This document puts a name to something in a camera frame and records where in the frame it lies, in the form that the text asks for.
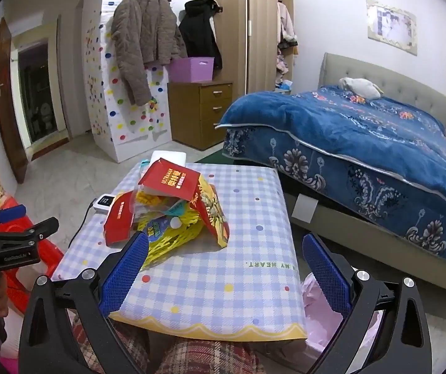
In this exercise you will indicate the white dotted cabinet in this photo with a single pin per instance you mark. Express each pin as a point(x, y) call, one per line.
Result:
point(129, 132)

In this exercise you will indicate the pink storage box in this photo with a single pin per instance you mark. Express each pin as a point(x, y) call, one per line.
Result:
point(192, 70)

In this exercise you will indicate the person's plaid pants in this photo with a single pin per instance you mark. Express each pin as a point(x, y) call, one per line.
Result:
point(207, 358)

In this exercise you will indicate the wall poster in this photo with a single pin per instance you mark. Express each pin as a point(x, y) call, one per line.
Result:
point(392, 25)

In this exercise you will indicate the blue floral blanket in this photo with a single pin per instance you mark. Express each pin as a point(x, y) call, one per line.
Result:
point(343, 132)

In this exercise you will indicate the white paper sheet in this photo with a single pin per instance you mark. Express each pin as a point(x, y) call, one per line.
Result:
point(304, 208)

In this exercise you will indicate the green floor mat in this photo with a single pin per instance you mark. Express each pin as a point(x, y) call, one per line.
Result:
point(207, 157)

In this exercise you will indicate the brown quilted jacket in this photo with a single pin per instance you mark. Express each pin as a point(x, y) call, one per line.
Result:
point(141, 39)

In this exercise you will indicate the yellow and orange plush toy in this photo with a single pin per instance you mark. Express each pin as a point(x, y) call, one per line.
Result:
point(176, 241)

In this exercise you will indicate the black jacket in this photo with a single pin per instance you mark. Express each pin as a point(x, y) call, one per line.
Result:
point(199, 35)

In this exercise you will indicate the wooden drawer cabinet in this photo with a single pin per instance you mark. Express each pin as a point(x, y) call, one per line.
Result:
point(195, 113)

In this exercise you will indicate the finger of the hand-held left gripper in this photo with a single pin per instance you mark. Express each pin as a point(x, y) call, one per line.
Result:
point(11, 212)
point(32, 230)

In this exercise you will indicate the brown wooden door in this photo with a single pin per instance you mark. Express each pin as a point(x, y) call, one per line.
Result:
point(9, 124)

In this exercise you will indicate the blue label bottle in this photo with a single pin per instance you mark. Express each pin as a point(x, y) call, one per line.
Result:
point(160, 230)

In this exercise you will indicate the bed with blue quilt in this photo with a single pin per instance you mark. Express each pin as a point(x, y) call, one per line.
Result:
point(382, 74)

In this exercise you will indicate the yellow red popcorn bag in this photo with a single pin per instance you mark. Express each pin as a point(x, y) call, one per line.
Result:
point(213, 210)

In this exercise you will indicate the white pillow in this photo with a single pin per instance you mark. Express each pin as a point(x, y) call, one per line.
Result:
point(361, 85)

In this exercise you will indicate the hanging clothes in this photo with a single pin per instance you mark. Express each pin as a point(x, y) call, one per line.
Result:
point(285, 27)

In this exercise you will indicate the white box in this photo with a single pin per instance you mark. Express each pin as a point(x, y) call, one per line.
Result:
point(172, 156)

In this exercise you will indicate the wooden wardrobe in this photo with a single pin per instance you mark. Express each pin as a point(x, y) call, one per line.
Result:
point(234, 27)

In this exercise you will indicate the small white device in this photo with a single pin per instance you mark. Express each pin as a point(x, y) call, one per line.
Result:
point(102, 204)

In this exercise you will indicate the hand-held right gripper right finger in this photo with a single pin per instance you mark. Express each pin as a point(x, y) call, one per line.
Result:
point(326, 274)

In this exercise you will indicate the checkered tablecloth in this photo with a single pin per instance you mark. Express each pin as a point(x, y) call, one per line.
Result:
point(227, 261)

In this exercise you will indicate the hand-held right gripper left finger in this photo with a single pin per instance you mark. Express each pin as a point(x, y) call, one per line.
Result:
point(123, 270)

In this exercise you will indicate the pink plastic bag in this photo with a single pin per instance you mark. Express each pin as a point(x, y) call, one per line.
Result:
point(320, 319)

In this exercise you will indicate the red plastic stool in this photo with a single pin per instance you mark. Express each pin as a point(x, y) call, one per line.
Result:
point(47, 253)

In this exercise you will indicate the red snack packet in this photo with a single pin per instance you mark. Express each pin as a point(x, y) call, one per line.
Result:
point(120, 218)

